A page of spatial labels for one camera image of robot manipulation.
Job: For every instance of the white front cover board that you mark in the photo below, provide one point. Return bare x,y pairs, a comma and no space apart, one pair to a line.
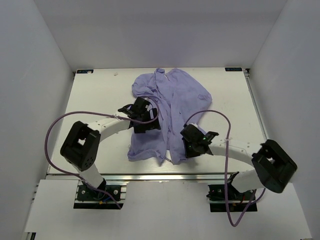
173,210

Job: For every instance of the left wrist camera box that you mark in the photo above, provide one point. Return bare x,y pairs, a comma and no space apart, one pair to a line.
140,106

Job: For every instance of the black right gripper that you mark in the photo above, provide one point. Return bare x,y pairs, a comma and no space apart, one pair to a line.
188,153

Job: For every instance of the aluminium table front rail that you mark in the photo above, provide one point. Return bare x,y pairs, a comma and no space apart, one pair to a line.
164,177

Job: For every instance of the dark left corner label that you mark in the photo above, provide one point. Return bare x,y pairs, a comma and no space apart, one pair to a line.
84,71

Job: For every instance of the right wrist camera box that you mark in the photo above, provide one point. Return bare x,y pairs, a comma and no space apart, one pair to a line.
191,133

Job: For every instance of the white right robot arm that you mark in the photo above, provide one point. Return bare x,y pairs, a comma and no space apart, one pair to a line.
273,167

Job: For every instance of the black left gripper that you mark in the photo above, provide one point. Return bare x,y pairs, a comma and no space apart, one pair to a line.
153,124

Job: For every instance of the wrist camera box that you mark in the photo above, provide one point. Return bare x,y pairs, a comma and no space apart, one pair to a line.
191,133
140,106

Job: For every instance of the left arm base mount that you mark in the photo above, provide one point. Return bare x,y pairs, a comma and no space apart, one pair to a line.
88,199

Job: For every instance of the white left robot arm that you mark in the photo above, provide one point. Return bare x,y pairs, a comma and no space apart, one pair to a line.
81,145

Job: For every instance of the dark table corner label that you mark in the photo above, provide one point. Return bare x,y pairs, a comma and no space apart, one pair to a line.
233,69

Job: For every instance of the lilac zip jacket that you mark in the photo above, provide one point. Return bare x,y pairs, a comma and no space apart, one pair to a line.
180,99

